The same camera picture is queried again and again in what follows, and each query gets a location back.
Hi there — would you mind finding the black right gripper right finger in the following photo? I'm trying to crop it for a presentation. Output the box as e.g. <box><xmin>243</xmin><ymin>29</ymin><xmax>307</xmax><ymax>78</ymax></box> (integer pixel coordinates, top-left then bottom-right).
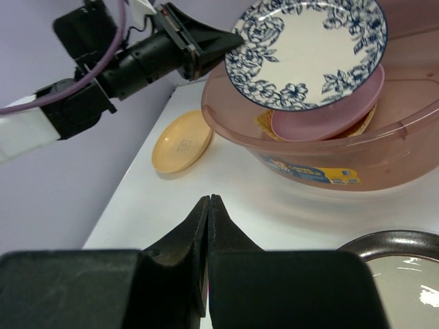
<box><xmin>207</xmin><ymin>195</ymin><xmax>390</xmax><ymax>328</ymax></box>

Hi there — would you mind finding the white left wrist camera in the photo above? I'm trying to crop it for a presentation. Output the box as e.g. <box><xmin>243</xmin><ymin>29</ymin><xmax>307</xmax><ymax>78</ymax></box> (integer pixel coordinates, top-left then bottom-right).
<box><xmin>128</xmin><ymin>0</ymin><xmax>156</xmax><ymax>16</ymax></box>

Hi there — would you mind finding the dark rimmed beige plate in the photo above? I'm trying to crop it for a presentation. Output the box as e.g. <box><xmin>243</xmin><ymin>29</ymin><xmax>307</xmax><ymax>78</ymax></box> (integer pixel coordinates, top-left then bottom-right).
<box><xmin>340</xmin><ymin>230</ymin><xmax>438</xmax><ymax>329</ymax></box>

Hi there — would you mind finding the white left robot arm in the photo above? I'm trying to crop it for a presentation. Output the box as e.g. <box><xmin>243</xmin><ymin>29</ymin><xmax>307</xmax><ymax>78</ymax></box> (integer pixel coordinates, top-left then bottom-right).
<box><xmin>1</xmin><ymin>1</ymin><xmax>244</xmax><ymax>162</ymax></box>

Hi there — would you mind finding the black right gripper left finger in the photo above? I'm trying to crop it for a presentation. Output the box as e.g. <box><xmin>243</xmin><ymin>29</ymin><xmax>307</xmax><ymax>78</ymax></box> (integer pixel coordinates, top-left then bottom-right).
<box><xmin>141</xmin><ymin>196</ymin><xmax>210</xmax><ymax>328</ymax></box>

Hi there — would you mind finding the triangular woven bamboo plate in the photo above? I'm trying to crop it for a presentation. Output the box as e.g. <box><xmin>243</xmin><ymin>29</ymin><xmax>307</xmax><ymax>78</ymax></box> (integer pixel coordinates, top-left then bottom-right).
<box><xmin>254</xmin><ymin>104</ymin><xmax>377</xmax><ymax>142</ymax></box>

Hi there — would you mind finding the round yellow plastic plate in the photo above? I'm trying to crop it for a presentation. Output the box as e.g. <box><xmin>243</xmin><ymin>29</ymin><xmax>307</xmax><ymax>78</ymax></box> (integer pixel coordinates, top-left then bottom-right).
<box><xmin>152</xmin><ymin>110</ymin><xmax>213</xmax><ymax>174</ymax></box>

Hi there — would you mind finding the blue floral ceramic plate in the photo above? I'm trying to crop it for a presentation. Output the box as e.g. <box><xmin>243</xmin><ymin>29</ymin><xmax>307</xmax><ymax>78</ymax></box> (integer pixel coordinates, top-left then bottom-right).
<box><xmin>224</xmin><ymin>0</ymin><xmax>388</xmax><ymax>111</ymax></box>

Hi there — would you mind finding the round pink plastic plate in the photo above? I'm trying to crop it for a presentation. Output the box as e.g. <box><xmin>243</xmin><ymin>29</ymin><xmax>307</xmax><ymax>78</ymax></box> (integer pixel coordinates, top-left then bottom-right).
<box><xmin>271</xmin><ymin>65</ymin><xmax>385</xmax><ymax>142</ymax></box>

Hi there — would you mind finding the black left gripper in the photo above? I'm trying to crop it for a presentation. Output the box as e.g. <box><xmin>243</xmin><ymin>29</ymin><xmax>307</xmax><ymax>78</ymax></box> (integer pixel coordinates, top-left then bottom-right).
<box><xmin>97</xmin><ymin>3</ymin><xmax>244</xmax><ymax>101</ymax></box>

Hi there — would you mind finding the translucent brown plastic bin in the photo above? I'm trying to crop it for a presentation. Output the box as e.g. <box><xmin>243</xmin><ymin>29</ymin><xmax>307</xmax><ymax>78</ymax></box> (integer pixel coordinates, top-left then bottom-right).
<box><xmin>202</xmin><ymin>29</ymin><xmax>438</xmax><ymax>191</ymax></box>

